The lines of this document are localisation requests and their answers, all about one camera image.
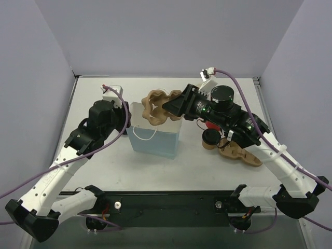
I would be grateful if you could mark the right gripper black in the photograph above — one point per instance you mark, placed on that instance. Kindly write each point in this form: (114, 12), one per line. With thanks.
(189, 99)

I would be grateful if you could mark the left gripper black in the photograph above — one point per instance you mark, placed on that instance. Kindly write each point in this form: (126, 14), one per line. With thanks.
(125, 117)

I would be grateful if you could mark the single brown pulp carrier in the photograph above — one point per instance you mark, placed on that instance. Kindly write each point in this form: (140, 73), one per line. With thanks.
(153, 110)

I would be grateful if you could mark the blue paper bag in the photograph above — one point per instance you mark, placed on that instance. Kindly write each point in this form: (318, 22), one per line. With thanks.
(159, 140)

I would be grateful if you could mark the single black cup lid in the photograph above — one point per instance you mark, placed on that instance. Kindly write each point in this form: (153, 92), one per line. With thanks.
(211, 136)

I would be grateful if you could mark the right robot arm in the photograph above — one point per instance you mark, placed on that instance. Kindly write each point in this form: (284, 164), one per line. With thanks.
(298, 191)

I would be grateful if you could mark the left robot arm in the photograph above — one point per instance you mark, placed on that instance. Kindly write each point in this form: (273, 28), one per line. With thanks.
(38, 212)

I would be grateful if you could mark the red straw holder cup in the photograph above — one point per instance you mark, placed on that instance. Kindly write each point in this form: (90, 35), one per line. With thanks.
(210, 125)

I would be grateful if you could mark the brown pulp cup carrier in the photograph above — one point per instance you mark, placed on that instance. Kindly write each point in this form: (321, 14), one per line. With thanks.
(231, 150)

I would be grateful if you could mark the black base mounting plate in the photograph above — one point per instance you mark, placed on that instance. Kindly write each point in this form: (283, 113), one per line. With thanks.
(170, 209)

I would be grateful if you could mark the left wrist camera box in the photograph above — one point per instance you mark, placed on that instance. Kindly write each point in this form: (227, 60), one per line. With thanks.
(112, 93)

